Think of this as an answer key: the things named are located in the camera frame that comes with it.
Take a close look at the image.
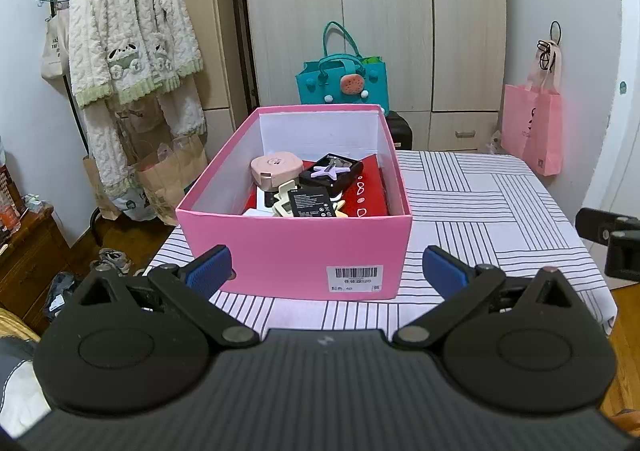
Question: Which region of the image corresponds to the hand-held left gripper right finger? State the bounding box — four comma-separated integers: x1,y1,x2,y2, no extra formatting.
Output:
391,244,577,351

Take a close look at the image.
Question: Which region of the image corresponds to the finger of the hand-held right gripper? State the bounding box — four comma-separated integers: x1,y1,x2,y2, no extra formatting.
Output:
574,207,640,282

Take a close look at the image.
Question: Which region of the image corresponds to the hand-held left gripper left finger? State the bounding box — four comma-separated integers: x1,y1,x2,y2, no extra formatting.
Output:
71,244,261,351

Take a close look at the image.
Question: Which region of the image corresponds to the pink cardboard box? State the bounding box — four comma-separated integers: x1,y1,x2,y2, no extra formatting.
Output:
174,104,414,302

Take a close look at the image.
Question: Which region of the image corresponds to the pink rounded square container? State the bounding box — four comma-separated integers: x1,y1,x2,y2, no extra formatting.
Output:
250,152,306,193

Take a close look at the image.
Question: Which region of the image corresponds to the black battery pack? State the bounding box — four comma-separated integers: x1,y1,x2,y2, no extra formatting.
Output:
288,184,336,219

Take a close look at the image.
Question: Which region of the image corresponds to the purple starfish toy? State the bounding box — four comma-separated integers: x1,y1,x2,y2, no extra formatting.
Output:
310,161,352,182

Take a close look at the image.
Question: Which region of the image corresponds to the striped tablecloth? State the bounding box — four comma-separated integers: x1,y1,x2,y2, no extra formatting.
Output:
144,149,619,338

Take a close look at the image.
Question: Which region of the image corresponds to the large brown paper bag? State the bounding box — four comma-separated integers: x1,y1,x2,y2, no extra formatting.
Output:
136,132,209,228

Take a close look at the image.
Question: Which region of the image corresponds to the white bag with green print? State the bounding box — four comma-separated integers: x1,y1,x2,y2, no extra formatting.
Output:
111,170,157,223

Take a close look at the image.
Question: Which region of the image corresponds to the red flat box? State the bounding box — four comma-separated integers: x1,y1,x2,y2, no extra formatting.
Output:
246,155,392,218

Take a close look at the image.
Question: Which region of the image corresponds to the pink tote bag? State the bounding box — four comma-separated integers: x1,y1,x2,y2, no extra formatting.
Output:
500,48,564,178

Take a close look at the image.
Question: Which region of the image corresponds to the black plastic tray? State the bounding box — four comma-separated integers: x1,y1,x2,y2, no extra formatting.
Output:
298,152,365,193

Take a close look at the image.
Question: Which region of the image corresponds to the black suitcase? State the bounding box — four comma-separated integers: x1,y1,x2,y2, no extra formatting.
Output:
385,110,414,152

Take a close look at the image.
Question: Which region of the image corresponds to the wooden cabinet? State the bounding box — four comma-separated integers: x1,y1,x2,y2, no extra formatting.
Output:
0,204,72,333

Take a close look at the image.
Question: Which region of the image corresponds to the teal felt handbag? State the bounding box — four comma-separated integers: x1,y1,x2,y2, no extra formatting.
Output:
294,21,392,118

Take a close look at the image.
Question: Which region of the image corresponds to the printed blanket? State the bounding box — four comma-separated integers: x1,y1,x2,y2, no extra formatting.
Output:
0,306,53,438

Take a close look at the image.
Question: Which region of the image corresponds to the cream fleece robe green trim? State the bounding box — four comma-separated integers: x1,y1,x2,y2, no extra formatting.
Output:
66,0,209,198

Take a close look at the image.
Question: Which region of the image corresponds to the black clothes rack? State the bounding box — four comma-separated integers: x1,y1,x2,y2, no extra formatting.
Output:
31,0,103,244

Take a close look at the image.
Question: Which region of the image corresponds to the beige wardrobe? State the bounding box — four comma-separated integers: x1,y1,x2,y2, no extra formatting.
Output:
201,0,509,153

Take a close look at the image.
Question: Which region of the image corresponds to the beige canvas tote bag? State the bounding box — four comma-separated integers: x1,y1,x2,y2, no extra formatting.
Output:
40,0,72,83

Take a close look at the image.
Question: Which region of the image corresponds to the wall calendar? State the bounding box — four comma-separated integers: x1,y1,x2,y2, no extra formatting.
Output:
0,135,27,218

